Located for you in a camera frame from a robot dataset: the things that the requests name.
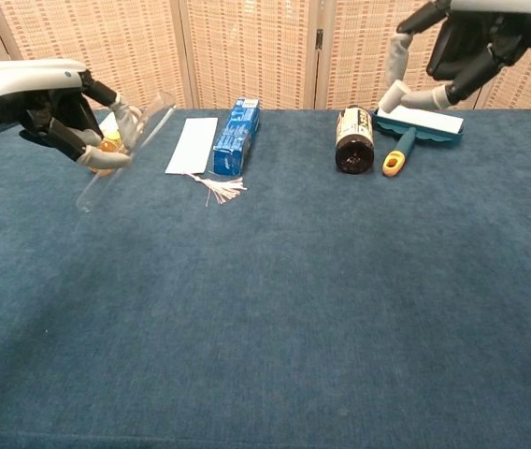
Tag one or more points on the dark brown drink bottle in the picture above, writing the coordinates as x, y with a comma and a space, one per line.
354, 149

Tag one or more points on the white bookmark with tassel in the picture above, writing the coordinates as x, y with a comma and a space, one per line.
193, 145

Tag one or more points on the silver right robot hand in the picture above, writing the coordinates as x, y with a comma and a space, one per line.
471, 42

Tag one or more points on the black screen hinge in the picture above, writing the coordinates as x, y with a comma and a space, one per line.
319, 39

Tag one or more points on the teal lint roller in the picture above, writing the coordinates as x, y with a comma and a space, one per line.
426, 124

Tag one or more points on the yellow tea plastic bottle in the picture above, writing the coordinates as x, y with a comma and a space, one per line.
112, 140

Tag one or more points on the blue tablecloth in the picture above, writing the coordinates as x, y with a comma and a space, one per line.
265, 304

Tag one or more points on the woven bamboo folding screen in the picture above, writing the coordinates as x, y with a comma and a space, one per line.
247, 51

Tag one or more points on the blue cardboard box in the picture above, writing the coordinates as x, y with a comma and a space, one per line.
237, 140

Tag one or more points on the clear glass test tube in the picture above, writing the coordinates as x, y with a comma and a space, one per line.
154, 120

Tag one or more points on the small white cap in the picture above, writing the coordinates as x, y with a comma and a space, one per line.
391, 99

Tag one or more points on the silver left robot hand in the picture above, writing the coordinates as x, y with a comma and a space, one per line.
18, 77

